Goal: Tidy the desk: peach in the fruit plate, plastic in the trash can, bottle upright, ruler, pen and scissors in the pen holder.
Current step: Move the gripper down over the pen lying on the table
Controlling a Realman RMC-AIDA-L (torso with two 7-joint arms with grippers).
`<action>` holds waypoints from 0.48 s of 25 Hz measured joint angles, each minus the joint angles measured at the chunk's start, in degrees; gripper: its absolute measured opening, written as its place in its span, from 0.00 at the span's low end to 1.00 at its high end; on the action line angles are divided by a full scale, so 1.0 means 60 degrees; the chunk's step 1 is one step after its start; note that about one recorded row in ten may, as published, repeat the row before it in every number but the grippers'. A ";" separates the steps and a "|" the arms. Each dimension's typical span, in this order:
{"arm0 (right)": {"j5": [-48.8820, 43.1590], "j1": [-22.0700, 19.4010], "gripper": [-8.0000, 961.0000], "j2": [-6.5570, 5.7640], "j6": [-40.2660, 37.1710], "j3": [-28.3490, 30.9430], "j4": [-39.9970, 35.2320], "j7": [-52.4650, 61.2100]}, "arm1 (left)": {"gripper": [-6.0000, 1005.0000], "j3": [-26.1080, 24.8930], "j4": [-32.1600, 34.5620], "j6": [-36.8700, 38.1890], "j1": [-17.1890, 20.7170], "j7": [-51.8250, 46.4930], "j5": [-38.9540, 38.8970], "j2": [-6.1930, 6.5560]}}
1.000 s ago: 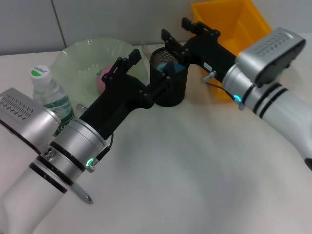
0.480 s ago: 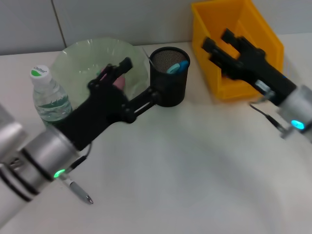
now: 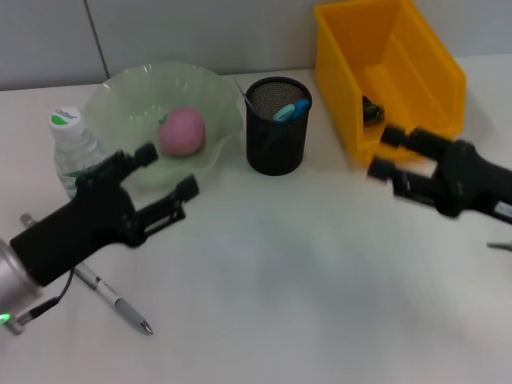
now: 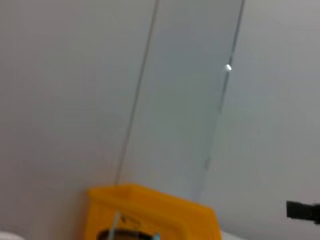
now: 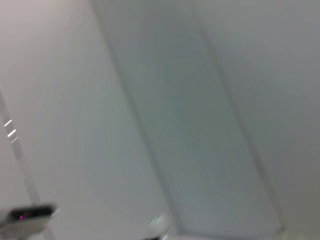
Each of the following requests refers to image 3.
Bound clear plastic ruler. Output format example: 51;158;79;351
233;78;254;110

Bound black mesh pen holder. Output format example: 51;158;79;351
244;75;313;175

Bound clear green-label water bottle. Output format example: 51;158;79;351
48;104;110;202

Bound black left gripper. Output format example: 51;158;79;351
9;142;201;288

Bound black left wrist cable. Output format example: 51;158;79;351
3;270;78;336

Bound pink toy peach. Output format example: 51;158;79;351
157;106;206;157

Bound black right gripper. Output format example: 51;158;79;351
366;124;512;226

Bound green plastic wrapper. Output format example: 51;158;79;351
362;94;386;126

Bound yellow plastic bin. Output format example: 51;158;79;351
313;0;467;164

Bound grey white ballpoint pen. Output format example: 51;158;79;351
74;262;154;336

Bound blue and teal scissors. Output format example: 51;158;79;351
259;98;312;154

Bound green glass fruit plate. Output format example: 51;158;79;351
86;62;244;191

